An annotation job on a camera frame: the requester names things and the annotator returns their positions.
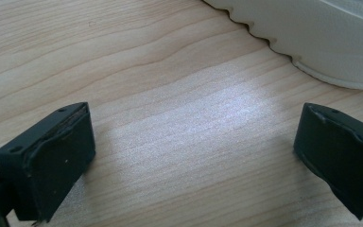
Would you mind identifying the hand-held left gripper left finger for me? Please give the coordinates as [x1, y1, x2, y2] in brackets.
[0, 101, 96, 223]

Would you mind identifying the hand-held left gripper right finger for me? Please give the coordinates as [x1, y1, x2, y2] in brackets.
[293, 102, 363, 221]

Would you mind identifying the white scalloped-edge plate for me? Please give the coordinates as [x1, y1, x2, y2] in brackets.
[201, 0, 363, 91]

